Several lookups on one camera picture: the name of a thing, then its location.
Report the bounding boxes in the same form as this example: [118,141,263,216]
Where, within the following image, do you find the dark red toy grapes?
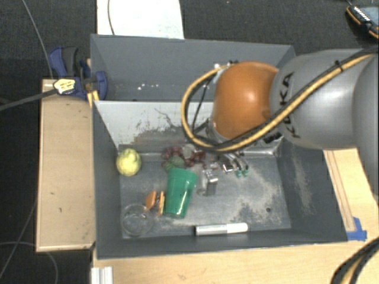
[160,145,207,172]

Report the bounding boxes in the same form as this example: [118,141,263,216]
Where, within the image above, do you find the clear glass cup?
[121,203,155,238]

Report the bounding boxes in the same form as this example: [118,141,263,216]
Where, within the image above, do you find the yellow-green ball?
[115,148,143,177]

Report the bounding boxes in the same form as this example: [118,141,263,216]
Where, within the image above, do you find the grey metal bin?
[89,33,349,260]

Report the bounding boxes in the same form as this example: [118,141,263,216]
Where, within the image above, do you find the black cylinder on white bracket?
[262,131,282,144]

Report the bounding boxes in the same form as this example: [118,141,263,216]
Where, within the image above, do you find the silver and white marker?
[194,222,249,237]

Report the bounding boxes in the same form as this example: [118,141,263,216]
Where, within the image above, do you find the pale wood board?
[36,79,97,253]

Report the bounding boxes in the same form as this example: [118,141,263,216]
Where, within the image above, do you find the orange toy burger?
[144,190,166,217]

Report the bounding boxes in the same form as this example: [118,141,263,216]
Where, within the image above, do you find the green plastic cup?
[163,167,198,220]

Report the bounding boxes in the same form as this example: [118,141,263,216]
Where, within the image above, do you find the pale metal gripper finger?
[206,172,220,197]
[196,170,208,195]

